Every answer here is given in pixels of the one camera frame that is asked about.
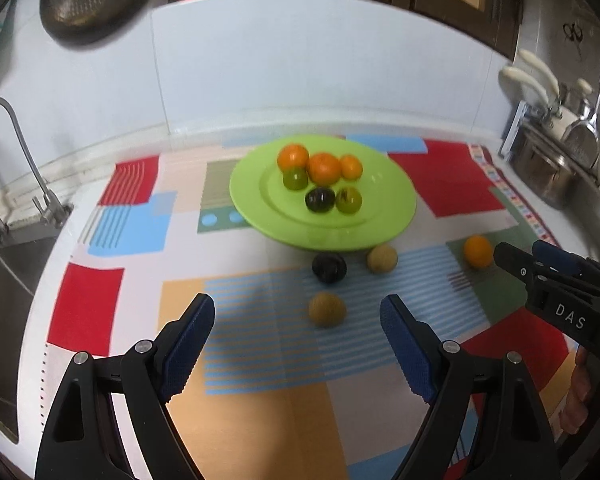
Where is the thin gooseneck faucet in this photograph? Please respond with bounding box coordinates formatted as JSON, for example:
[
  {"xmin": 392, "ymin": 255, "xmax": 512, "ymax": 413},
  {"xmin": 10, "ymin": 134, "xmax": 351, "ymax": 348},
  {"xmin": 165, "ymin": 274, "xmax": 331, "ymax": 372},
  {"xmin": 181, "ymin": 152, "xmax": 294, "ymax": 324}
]
[{"xmin": 0, "ymin": 96, "xmax": 73, "ymax": 226}]

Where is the green plum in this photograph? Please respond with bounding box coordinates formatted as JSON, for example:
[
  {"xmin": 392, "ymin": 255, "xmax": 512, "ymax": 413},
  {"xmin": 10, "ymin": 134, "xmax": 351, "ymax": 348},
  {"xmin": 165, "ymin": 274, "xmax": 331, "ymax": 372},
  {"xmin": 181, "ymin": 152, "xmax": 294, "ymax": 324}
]
[
  {"xmin": 282, "ymin": 167, "xmax": 309, "ymax": 192},
  {"xmin": 335, "ymin": 186, "xmax": 364, "ymax": 214}
]

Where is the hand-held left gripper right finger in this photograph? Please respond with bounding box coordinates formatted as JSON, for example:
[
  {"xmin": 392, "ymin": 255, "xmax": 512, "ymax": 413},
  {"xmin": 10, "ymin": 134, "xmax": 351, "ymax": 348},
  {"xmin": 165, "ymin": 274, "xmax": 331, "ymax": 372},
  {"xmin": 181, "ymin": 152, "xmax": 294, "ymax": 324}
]
[{"xmin": 379, "ymin": 294, "xmax": 563, "ymax": 480}]

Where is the small orange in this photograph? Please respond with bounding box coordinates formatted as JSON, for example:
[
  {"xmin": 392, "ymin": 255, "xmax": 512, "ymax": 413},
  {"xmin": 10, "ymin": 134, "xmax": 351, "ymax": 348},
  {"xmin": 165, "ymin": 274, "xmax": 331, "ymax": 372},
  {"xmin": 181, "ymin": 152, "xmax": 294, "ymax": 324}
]
[
  {"xmin": 463, "ymin": 235, "xmax": 494, "ymax": 268},
  {"xmin": 339, "ymin": 154, "xmax": 364, "ymax": 181},
  {"xmin": 277, "ymin": 144, "xmax": 311, "ymax": 172}
]

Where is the green plate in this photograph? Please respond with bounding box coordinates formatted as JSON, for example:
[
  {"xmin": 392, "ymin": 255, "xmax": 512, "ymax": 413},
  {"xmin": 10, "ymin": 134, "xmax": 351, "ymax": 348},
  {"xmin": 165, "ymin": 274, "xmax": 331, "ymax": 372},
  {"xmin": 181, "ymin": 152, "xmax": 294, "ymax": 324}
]
[{"xmin": 229, "ymin": 134, "xmax": 418, "ymax": 253}]

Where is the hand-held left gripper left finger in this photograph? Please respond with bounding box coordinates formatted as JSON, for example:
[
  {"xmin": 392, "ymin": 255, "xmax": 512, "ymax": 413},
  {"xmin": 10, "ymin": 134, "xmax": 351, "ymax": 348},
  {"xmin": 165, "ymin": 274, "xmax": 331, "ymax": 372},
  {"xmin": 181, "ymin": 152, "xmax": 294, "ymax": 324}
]
[{"xmin": 34, "ymin": 292, "xmax": 216, "ymax": 480}]

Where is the dark brown cabinet door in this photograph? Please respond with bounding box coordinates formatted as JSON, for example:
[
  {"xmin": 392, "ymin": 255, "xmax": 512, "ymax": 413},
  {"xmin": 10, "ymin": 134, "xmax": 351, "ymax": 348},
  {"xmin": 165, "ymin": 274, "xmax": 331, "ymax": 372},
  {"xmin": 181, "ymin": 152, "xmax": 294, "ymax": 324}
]
[{"xmin": 390, "ymin": 0, "xmax": 523, "ymax": 61}]

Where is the large steel pot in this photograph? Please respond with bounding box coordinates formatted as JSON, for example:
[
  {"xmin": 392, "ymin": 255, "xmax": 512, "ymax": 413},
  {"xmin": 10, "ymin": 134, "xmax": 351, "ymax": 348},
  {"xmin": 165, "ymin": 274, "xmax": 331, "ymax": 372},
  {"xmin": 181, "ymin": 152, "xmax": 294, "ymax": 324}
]
[{"xmin": 510, "ymin": 132, "xmax": 576, "ymax": 211}]

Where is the white pan handle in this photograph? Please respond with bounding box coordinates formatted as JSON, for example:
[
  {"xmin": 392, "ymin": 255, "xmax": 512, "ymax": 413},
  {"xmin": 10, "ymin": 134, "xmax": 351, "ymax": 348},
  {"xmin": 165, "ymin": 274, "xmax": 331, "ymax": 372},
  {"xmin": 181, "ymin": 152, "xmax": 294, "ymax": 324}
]
[
  {"xmin": 515, "ymin": 49, "xmax": 561, "ymax": 98},
  {"xmin": 498, "ymin": 66, "xmax": 551, "ymax": 111}
]

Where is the white plastic rack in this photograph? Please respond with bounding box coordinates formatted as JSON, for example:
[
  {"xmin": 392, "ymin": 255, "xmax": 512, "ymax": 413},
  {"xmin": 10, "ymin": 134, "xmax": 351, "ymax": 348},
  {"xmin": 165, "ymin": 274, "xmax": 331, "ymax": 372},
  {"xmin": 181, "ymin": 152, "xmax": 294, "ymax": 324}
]
[{"xmin": 499, "ymin": 100, "xmax": 528, "ymax": 158}]

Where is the steel skimmer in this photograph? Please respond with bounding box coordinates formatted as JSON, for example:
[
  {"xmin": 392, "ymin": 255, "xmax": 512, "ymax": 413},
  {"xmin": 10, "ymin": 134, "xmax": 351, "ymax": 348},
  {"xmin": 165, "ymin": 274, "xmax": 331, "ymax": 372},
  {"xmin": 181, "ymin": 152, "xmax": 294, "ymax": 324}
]
[{"xmin": 562, "ymin": 45, "xmax": 600, "ymax": 168}]

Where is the dark purple plum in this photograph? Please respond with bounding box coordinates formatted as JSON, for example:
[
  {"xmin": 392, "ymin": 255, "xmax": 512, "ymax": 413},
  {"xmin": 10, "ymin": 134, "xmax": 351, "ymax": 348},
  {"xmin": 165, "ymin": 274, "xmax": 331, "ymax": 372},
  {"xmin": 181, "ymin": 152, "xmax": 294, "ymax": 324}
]
[
  {"xmin": 312, "ymin": 253, "xmax": 347, "ymax": 285},
  {"xmin": 305, "ymin": 187, "xmax": 337, "ymax": 213}
]

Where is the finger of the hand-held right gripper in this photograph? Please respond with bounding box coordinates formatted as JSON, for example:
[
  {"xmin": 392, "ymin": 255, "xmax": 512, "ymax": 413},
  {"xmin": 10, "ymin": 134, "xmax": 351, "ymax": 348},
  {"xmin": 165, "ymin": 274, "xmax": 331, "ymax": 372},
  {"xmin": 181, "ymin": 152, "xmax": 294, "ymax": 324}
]
[
  {"xmin": 532, "ymin": 239, "xmax": 600, "ymax": 302},
  {"xmin": 493, "ymin": 241, "xmax": 549, "ymax": 292}
]

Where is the colourful patterned tablecloth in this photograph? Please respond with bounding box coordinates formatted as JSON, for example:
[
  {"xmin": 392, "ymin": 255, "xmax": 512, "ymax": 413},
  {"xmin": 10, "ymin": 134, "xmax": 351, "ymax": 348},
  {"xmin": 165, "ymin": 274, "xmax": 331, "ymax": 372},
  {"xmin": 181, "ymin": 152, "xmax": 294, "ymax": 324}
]
[{"xmin": 40, "ymin": 135, "xmax": 573, "ymax": 480}]

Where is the steel sink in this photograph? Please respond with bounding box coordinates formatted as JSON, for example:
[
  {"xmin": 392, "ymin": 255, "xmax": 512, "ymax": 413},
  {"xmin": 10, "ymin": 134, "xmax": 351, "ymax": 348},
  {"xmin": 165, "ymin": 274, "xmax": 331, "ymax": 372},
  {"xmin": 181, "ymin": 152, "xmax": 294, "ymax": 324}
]
[{"xmin": 0, "ymin": 232, "xmax": 63, "ymax": 443}]

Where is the person's right hand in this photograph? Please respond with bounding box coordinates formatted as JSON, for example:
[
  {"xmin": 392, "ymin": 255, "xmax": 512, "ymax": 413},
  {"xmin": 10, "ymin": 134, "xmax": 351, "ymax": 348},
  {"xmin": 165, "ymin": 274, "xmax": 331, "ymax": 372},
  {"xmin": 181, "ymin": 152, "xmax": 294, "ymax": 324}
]
[{"xmin": 559, "ymin": 345, "xmax": 595, "ymax": 436}]

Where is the large orange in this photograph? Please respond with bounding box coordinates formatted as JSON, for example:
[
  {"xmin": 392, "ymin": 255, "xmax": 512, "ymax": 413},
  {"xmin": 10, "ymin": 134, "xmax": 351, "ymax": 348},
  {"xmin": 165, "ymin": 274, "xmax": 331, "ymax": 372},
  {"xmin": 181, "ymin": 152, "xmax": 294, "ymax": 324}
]
[{"xmin": 307, "ymin": 152, "xmax": 342, "ymax": 185}]

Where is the tan round fruit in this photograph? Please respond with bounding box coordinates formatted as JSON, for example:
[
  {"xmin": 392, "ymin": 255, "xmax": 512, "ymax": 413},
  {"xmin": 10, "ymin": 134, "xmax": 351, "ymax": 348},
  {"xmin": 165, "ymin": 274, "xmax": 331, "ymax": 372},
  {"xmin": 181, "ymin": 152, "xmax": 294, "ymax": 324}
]
[
  {"xmin": 308, "ymin": 292, "xmax": 347, "ymax": 329},
  {"xmin": 366, "ymin": 245, "xmax": 398, "ymax": 275}
]

